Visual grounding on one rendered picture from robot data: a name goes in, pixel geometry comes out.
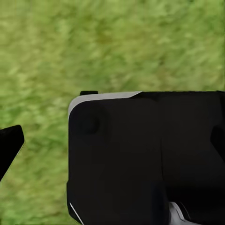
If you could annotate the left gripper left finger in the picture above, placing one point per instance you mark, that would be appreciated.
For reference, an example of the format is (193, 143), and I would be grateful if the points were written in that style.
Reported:
(11, 140)

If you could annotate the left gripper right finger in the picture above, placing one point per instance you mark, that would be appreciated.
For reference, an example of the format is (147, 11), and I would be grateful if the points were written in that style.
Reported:
(217, 138)

